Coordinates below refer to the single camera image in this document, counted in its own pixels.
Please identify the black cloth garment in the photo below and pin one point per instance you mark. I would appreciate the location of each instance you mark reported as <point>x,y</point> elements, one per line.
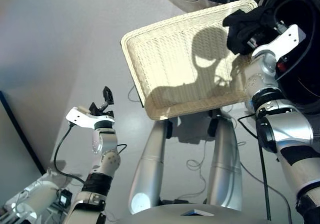
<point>240,31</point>

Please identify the grey washing machine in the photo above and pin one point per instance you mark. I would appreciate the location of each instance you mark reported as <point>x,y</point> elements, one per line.
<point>310,93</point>

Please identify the pale woven laundry basket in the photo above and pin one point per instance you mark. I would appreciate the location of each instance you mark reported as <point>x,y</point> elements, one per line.
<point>170,46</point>

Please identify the silver robot leg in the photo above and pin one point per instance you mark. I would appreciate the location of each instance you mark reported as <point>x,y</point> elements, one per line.
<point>225,174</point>
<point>147,174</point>

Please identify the black-edged grey panel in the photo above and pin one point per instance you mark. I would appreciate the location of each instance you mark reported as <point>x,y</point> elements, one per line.
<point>15,138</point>

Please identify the small black box device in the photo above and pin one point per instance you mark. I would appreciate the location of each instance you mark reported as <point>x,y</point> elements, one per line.
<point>64,197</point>

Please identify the white cylindrical device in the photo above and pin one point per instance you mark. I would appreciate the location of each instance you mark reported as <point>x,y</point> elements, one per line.
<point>35,199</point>

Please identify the grey robot torso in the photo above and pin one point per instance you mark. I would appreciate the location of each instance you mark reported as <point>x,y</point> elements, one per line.
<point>195,216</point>

